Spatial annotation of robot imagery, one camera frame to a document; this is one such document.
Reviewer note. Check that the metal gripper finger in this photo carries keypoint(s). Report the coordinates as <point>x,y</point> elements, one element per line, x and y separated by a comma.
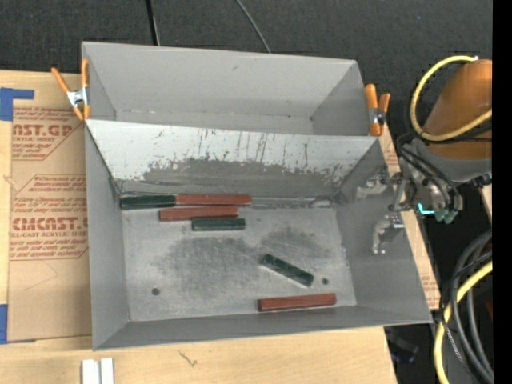
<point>380,182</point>
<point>385,230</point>

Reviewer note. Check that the dark green flat block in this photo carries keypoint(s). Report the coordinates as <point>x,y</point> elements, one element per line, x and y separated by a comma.
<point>147,201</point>
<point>218,224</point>
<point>288,270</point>

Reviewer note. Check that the red-brown flat block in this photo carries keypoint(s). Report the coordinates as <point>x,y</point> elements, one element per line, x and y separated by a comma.
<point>198,213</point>
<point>214,199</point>
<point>297,302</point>

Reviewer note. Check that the grey metal bin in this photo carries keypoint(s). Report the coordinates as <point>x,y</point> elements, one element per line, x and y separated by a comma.
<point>224,254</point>

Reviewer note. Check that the brown cardboard board red print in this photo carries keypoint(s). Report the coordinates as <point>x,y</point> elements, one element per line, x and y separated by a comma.
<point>48,214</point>

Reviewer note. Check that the black cylinder on white bracket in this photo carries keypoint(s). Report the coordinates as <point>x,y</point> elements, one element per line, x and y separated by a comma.
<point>482,180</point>

